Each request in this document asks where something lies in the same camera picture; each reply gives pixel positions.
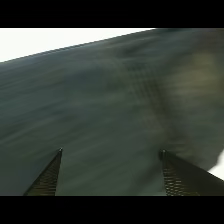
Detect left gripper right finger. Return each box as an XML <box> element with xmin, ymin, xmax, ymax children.
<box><xmin>158</xmin><ymin>149</ymin><xmax>224</xmax><ymax>197</ymax></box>

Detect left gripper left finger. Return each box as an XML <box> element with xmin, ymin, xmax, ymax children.
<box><xmin>23</xmin><ymin>147</ymin><xmax>64</xmax><ymax>197</ymax></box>

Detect dark blue jeans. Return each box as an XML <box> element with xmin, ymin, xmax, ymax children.
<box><xmin>0</xmin><ymin>27</ymin><xmax>224</xmax><ymax>197</ymax></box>

